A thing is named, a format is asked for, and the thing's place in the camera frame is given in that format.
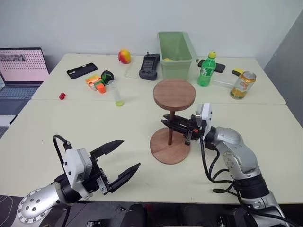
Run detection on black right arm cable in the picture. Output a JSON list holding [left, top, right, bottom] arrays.
[[199, 136, 303, 227]]

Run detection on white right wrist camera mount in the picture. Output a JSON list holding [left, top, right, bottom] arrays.
[[196, 102, 214, 137]]

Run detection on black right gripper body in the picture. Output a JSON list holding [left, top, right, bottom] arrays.
[[183, 114, 205, 146]]

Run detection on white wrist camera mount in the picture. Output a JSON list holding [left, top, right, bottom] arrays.
[[196, 102, 214, 137], [63, 148, 93, 198]]

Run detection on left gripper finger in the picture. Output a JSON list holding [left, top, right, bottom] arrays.
[[109, 162, 141, 193], [89, 140, 125, 163]]

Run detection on round wooden base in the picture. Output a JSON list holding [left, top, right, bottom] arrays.
[[150, 127, 191, 165]]

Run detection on black handheld controller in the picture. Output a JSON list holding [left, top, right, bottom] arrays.
[[138, 52, 161, 81]]

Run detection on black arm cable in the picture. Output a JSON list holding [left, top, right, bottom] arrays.
[[199, 136, 303, 227], [53, 134, 73, 167]]

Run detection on clear plastic case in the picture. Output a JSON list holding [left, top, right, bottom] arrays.
[[211, 76, 238, 90]]

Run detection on black phone case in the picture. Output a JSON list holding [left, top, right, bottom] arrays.
[[66, 62, 98, 79]]

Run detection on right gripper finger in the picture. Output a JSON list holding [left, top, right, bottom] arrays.
[[162, 113, 191, 124], [161, 120, 189, 137]]

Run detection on black patterned object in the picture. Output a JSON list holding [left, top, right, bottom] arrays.
[[0, 195, 24, 227]]

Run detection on black smartphone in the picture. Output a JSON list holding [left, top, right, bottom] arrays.
[[197, 59, 226, 74]]

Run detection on thick round wooden disc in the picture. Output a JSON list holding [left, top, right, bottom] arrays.
[[153, 79, 197, 111]]

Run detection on open laptop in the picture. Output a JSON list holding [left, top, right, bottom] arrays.
[[0, 47, 50, 139]]

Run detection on green soda bottle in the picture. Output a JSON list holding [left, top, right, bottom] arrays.
[[197, 51, 217, 87]]

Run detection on clear phone case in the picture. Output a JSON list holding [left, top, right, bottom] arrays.
[[124, 60, 142, 79]]

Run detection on red yellow toy fruit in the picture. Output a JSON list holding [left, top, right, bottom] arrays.
[[117, 48, 132, 65]]

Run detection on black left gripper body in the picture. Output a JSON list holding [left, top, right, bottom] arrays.
[[85, 154, 112, 196]]

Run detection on dark wooden pole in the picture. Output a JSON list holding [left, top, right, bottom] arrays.
[[168, 110, 176, 146]]

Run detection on green plastic bin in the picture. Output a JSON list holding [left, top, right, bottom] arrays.
[[157, 31, 198, 81]]

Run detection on clear tube yellow liquid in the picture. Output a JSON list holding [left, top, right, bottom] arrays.
[[108, 79, 125, 107]]

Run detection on yellow drink can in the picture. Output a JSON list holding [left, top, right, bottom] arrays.
[[230, 70, 257, 100]]

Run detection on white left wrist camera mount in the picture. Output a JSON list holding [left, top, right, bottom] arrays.
[[63, 148, 93, 198]]

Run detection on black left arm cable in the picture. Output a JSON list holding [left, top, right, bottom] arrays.
[[53, 134, 73, 167]]

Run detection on orange green toy blocks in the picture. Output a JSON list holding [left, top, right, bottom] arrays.
[[85, 73, 106, 94]]

